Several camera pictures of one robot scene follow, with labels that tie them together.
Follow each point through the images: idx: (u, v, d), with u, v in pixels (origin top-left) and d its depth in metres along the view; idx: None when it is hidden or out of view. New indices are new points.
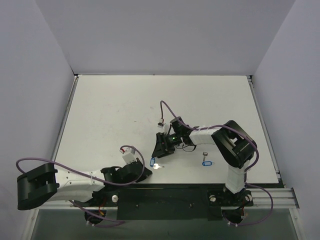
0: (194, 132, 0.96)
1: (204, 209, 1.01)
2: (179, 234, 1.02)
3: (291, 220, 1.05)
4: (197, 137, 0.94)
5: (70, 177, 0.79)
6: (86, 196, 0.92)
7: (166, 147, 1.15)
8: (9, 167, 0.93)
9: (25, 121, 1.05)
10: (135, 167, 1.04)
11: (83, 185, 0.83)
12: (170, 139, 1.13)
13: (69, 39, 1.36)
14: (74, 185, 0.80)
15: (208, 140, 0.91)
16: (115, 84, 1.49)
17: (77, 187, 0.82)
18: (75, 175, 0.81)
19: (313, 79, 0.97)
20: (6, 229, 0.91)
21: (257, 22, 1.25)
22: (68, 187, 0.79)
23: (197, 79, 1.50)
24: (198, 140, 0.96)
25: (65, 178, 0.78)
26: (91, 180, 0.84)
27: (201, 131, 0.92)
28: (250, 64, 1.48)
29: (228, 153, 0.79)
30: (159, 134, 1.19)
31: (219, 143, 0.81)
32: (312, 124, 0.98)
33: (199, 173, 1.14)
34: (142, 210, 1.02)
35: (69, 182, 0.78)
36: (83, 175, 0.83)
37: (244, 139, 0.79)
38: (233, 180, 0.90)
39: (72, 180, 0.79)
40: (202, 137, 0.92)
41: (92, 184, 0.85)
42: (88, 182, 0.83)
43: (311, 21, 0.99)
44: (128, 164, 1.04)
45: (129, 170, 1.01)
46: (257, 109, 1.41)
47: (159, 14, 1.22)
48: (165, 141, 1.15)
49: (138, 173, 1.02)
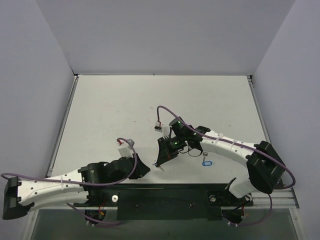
0: (209, 142, 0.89)
1: (204, 209, 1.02)
2: (179, 235, 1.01)
3: (291, 220, 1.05)
4: (215, 149, 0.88)
5: (35, 187, 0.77)
6: (81, 198, 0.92)
7: (168, 153, 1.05)
8: (9, 166, 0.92)
9: (25, 121, 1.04)
10: (124, 163, 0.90)
11: (53, 191, 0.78)
12: (173, 144, 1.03)
13: (70, 39, 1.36)
14: (42, 194, 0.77)
15: (223, 153, 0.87)
16: (114, 84, 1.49)
17: (51, 194, 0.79)
18: (41, 184, 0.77)
19: (313, 79, 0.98)
20: (5, 229, 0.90)
21: (257, 23, 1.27)
22: (36, 197, 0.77)
23: (197, 80, 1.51)
24: (212, 150, 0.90)
25: (30, 189, 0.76)
26: (61, 185, 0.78)
27: (221, 143, 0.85)
28: (250, 64, 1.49)
29: (257, 180, 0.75)
30: (159, 139, 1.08)
31: (251, 169, 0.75)
32: (312, 123, 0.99)
33: (199, 172, 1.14)
34: (143, 210, 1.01)
35: (34, 192, 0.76)
36: (52, 182, 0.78)
37: (280, 168, 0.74)
38: (242, 189, 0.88)
39: (38, 190, 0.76)
40: (220, 150, 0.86)
41: (65, 188, 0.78)
42: (58, 188, 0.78)
43: (311, 21, 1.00)
44: (115, 160, 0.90)
45: (117, 167, 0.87)
46: (257, 109, 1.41)
47: (159, 14, 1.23)
48: (166, 146, 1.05)
49: (127, 171, 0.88)
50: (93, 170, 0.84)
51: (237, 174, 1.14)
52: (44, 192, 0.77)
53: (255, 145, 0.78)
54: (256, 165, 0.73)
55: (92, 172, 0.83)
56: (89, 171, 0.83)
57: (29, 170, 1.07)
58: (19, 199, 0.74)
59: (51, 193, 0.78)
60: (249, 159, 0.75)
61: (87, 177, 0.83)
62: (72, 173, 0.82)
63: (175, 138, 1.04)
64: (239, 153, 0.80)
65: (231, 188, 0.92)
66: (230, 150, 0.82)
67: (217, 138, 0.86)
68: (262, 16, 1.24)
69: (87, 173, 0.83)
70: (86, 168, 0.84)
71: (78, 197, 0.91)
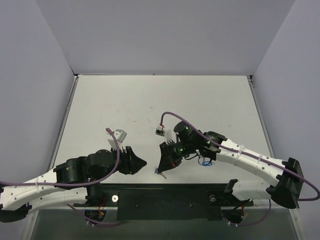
0: (230, 155, 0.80)
1: (204, 210, 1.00)
2: (179, 235, 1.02)
3: (291, 220, 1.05)
4: (236, 162, 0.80)
5: (14, 192, 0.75)
6: (80, 199, 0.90)
7: (172, 160, 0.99)
8: (9, 166, 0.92)
9: (25, 121, 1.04)
10: (103, 156, 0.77)
11: (32, 195, 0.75)
12: (178, 151, 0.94)
13: (69, 38, 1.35)
14: (22, 199, 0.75)
15: (244, 166, 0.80)
16: (114, 84, 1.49)
17: (32, 197, 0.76)
18: (20, 189, 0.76)
19: (313, 78, 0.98)
20: (5, 230, 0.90)
21: (257, 23, 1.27)
22: (18, 201, 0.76)
23: (198, 80, 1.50)
24: (230, 161, 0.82)
25: (10, 194, 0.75)
26: (37, 188, 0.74)
27: (244, 156, 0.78)
28: (250, 64, 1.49)
29: (284, 198, 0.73)
30: (161, 145, 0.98)
31: (282, 190, 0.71)
32: (312, 122, 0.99)
33: (199, 172, 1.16)
34: (142, 210, 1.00)
35: (14, 198, 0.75)
36: (28, 185, 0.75)
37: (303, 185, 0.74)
38: (246, 193, 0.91)
39: (17, 194, 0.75)
40: (242, 164, 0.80)
41: (42, 190, 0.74)
42: (35, 191, 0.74)
43: (311, 21, 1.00)
44: (91, 154, 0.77)
45: (92, 162, 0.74)
46: (257, 109, 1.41)
47: (159, 14, 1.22)
48: (170, 153, 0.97)
49: (105, 166, 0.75)
50: (69, 168, 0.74)
51: (237, 174, 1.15)
52: (23, 196, 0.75)
53: (284, 164, 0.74)
54: (290, 187, 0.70)
55: (68, 170, 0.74)
56: (64, 169, 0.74)
57: (29, 170, 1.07)
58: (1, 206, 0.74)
59: (31, 196, 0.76)
60: (283, 182, 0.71)
61: (64, 175, 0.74)
62: (48, 174, 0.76)
63: (180, 144, 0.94)
64: (268, 171, 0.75)
65: (235, 192, 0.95)
66: (256, 166, 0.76)
67: (239, 151, 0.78)
68: (262, 16, 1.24)
69: (64, 172, 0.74)
70: (62, 166, 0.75)
71: (77, 197, 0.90)
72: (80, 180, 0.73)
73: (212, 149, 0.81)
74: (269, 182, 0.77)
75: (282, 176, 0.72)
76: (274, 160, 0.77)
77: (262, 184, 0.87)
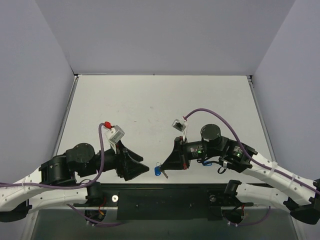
0: (261, 171, 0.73)
1: (204, 210, 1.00)
2: (179, 235, 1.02)
3: (291, 220, 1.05)
4: (265, 179, 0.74)
5: (5, 193, 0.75)
6: (79, 198, 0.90)
7: (184, 161, 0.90)
8: (9, 166, 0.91)
9: (25, 121, 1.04)
10: (81, 151, 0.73)
11: (21, 195, 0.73)
12: (195, 153, 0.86)
13: (70, 38, 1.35)
14: (12, 199, 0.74)
15: (272, 184, 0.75)
16: (114, 84, 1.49)
17: (22, 197, 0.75)
18: (9, 190, 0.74)
19: (313, 78, 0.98)
20: (5, 229, 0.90)
21: (257, 23, 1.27)
22: (10, 202, 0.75)
23: (198, 80, 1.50)
24: (258, 176, 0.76)
25: (1, 196, 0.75)
26: (23, 189, 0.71)
27: (276, 175, 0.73)
28: (250, 64, 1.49)
29: (308, 216, 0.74)
30: (178, 141, 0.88)
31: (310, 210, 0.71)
32: (312, 123, 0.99)
33: (199, 172, 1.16)
34: (142, 210, 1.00)
35: (5, 199, 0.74)
36: (16, 186, 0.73)
37: None
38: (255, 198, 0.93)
39: (7, 196, 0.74)
40: (273, 183, 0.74)
41: (28, 191, 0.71)
42: (22, 191, 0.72)
43: (311, 21, 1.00)
44: (69, 150, 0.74)
45: (70, 158, 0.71)
46: (257, 109, 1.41)
47: (159, 14, 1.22)
48: (184, 153, 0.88)
49: (83, 161, 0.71)
50: (54, 165, 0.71)
51: (237, 174, 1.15)
52: (12, 197, 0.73)
53: (316, 185, 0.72)
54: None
55: (52, 168, 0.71)
56: (48, 167, 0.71)
57: (29, 170, 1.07)
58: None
59: (21, 196, 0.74)
60: (315, 205, 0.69)
61: (49, 174, 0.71)
62: (34, 173, 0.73)
63: (200, 145, 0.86)
64: (300, 192, 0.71)
65: (241, 196, 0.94)
66: (289, 187, 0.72)
67: (272, 169, 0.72)
68: (262, 16, 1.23)
69: (48, 171, 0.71)
70: (46, 165, 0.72)
71: (77, 197, 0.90)
72: (65, 178, 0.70)
73: (243, 164, 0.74)
74: (295, 200, 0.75)
75: (315, 199, 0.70)
76: (305, 180, 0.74)
77: (276, 194, 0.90)
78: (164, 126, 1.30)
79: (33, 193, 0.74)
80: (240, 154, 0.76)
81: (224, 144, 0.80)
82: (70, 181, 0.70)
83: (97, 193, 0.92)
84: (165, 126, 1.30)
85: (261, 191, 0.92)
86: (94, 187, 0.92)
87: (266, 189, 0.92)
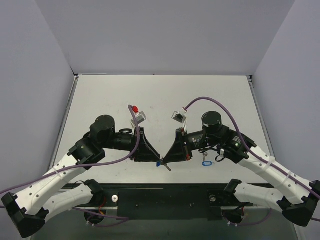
0: (258, 164, 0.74)
1: (203, 210, 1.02)
2: (179, 235, 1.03)
3: (293, 227, 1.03)
4: (261, 173, 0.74)
5: (33, 191, 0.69)
6: (87, 195, 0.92)
7: (187, 152, 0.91)
8: (8, 166, 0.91)
9: (25, 121, 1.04)
10: (103, 122, 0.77)
11: (55, 186, 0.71)
12: (197, 142, 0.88)
13: (70, 38, 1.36)
14: (45, 193, 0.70)
15: (267, 179, 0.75)
16: (114, 84, 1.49)
17: (55, 189, 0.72)
18: (38, 185, 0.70)
19: (312, 79, 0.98)
20: (6, 229, 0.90)
21: (256, 23, 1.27)
22: (41, 199, 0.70)
23: (197, 80, 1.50)
24: (254, 170, 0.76)
25: (29, 195, 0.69)
26: (58, 176, 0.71)
27: (271, 169, 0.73)
28: (250, 64, 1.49)
29: (299, 217, 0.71)
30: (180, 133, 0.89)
31: (301, 209, 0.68)
32: (312, 122, 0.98)
33: (200, 173, 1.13)
34: (142, 210, 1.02)
35: (37, 196, 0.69)
36: (47, 177, 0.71)
37: None
38: (251, 197, 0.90)
39: (38, 192, 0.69)
40: (268, 177, 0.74)
41: (65, 176, 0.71)
42: (57, 178, 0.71)
43: (310, 21, 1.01)
44: (93, 124, 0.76)
45: (99, 130, 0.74)
46: (257, 109, 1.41)
47: (159, 14, 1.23)
48: (187, 144, 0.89)
49: (111, 127, 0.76)
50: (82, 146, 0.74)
51: (237, 174, 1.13)
52: (45, 190, 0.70)
53: (312, 186, 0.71)
54: (313, 210, 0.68)
55: (82, 149, 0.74)
56: (79, 149, 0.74)
57: (29, 169, 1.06)
58: (25, 210, 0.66)
59: (54, 188, 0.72)
60: (308, 204, 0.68)
61: (80, 155, 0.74)
62: (63, 160, 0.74)
63: (200, 135, 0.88)
64: (294, 190, 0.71)
65: (239, 193, 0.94)
66: (283, 183, 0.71)
67: (268, 163, 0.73)
68: (262, 16, 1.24)
69: (78, 151, 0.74)
70: (75, 147, 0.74)
71: (85, 194, 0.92)
72: (97, 152, 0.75)
73: (240, 154, 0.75)
74: (288, 199, 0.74)
75: (308, 198, 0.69)
76: (301, 180, 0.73)
77: (272, 194, 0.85)
78: (163, 126, 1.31)
79: (66, 181, 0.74)
80: (239, 144, 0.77)
81: (224, 134, 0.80)
82: (101, 153, 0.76)
83: (96, 188, 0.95)
84: (165, 126, 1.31)
85: (258, 191, 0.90)
86: (93, 183, 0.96)
87: (264, 189, 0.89)
